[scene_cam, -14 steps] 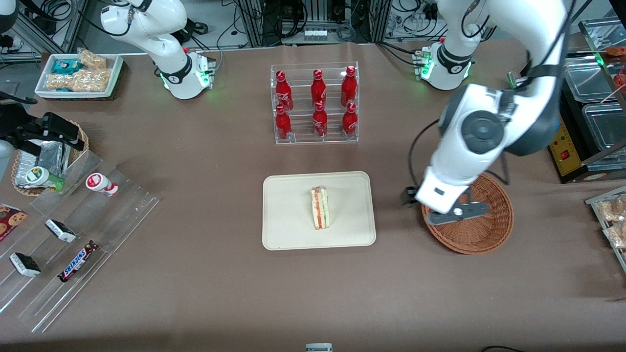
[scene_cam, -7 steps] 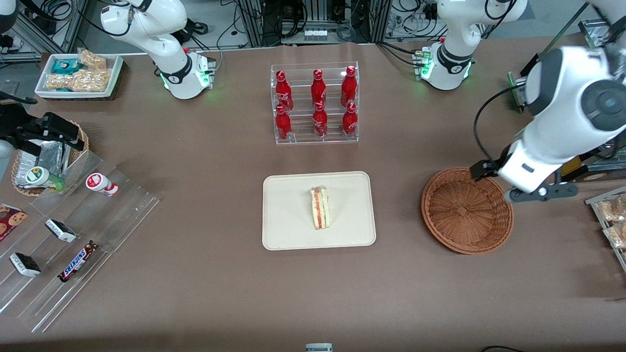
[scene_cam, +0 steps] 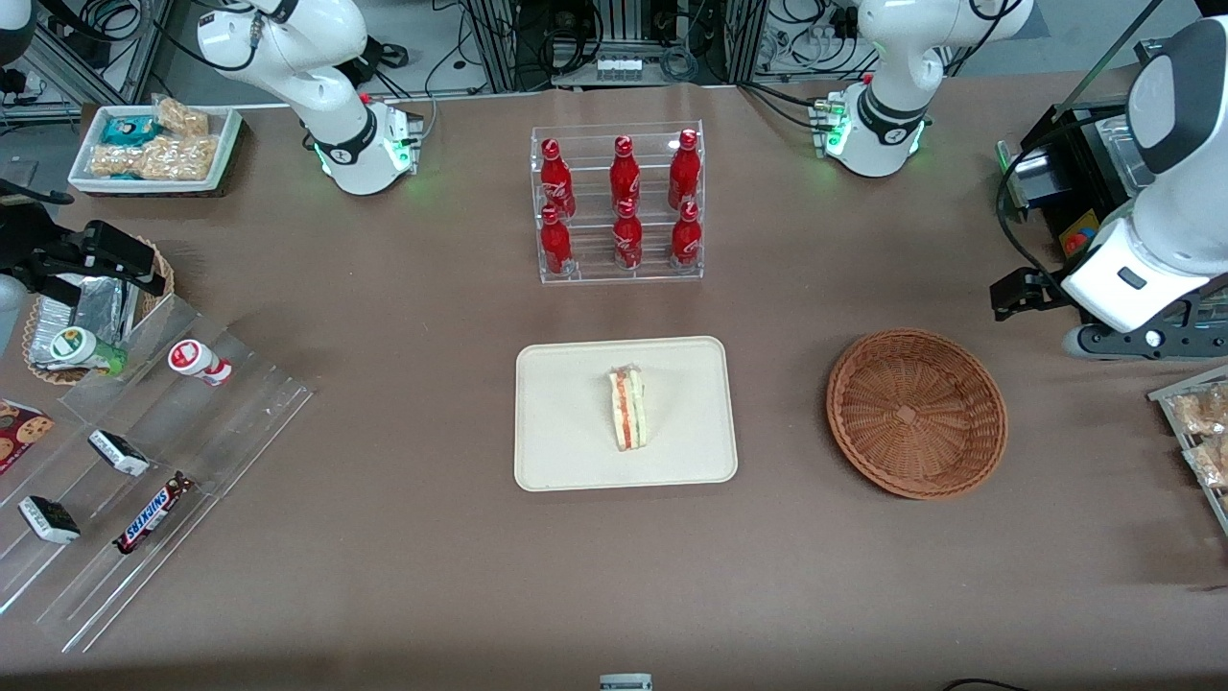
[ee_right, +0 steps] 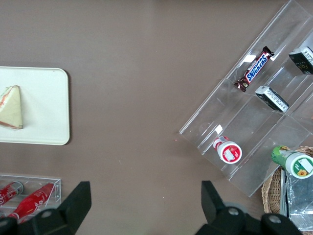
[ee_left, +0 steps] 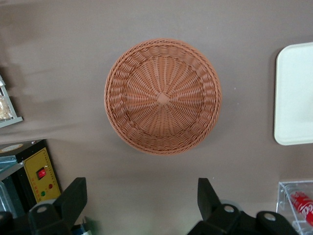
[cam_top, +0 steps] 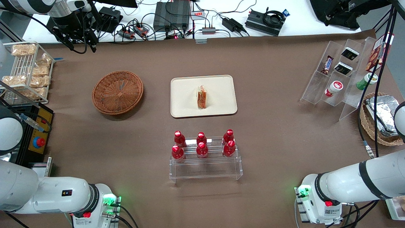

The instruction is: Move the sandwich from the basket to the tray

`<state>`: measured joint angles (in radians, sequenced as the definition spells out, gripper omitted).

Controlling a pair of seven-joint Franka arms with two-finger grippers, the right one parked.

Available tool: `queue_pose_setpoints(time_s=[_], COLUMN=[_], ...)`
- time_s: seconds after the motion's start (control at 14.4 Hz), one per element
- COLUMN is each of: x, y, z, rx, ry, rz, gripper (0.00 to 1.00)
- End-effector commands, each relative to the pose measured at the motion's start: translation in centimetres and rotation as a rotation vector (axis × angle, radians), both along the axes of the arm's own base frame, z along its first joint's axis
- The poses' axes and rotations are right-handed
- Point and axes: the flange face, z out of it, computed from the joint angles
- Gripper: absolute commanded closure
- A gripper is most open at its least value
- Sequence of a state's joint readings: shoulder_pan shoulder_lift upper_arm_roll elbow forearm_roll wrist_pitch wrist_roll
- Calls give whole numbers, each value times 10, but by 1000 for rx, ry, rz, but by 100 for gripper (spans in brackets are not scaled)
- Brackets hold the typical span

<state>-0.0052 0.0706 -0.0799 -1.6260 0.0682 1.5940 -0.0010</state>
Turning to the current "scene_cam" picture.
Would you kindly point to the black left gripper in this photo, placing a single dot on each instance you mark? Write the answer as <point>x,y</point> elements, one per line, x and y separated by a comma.
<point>1048,289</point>

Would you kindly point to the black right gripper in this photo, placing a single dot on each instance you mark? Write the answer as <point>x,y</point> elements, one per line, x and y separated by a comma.
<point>38,251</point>

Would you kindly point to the triangle sandwich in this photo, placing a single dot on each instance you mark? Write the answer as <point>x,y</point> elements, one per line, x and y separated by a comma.
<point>629,411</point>

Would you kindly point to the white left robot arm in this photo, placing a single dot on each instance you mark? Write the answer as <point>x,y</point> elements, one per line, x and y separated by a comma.
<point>1175,106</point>

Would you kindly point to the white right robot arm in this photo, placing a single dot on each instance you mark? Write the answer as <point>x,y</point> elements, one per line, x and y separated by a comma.
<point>317,67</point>

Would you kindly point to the small light wicker basket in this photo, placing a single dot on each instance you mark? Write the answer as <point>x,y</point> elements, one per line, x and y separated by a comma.
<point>158,274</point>

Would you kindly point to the large brown wicker basket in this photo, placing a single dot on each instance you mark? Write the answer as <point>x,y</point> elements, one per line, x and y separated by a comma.
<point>916,415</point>

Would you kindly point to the grey snack tray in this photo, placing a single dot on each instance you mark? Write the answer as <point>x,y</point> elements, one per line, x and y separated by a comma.
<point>1166,398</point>

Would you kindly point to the cream rectangular tray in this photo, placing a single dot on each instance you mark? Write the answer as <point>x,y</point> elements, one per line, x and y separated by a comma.
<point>576,422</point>

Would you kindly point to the silver foil packet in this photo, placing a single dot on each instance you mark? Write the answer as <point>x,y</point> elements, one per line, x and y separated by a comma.
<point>96,307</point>

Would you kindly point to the green drink bottle white cap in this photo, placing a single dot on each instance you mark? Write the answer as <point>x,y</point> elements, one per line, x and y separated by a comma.
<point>84,350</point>

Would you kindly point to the puffed rice snack packet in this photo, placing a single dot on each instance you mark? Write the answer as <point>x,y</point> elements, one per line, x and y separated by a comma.
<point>115,161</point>
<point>180,158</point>
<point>182,117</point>

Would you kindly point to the black box machine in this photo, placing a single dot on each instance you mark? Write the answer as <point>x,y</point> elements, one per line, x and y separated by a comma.
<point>1079,182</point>

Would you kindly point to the teal snack packet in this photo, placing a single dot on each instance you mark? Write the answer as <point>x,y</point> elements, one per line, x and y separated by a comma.
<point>129,129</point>

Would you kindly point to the red cap yogurt bottle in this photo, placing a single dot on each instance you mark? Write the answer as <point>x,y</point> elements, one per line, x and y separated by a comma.
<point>200,362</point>

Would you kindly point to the chocolate chip cookie packet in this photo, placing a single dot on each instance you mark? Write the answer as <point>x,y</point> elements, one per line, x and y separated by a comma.
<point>21,432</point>

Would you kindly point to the white rectangular snack bin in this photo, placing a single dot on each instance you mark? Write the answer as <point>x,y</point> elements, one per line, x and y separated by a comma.
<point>225,144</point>

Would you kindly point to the small black box white label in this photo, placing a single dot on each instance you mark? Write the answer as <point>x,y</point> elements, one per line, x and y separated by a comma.
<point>119,453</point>

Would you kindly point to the clear acrylic tiered display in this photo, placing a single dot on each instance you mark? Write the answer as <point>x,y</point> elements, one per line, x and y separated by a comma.
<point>221,413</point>

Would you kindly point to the clear wrapped pastry packet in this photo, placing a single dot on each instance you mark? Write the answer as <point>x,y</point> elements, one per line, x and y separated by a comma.
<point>1204,411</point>
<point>1211,463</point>

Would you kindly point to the black white candy box lower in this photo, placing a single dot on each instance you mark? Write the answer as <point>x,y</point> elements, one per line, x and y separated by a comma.
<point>49,519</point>

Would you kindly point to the Snickers chocolate bar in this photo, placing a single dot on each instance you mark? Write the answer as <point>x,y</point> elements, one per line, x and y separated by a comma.
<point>153,513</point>

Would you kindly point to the red cola bottle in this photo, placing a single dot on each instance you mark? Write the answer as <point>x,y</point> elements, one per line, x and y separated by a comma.
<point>628,240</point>
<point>684,173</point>
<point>625,178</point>
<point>555,182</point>
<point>555,245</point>
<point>686,238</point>

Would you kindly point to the clear acrylic bottle rack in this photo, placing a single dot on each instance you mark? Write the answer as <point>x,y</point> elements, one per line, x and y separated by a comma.
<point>619,269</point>

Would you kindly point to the white power strip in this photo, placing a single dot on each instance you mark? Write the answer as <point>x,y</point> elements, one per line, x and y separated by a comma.
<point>619,69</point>

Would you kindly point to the small white labelled object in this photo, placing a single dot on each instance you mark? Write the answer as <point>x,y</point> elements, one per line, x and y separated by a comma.
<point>625,682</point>

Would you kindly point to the aluminium frame rack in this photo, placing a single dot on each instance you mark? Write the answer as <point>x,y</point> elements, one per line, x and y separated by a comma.
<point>614,29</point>

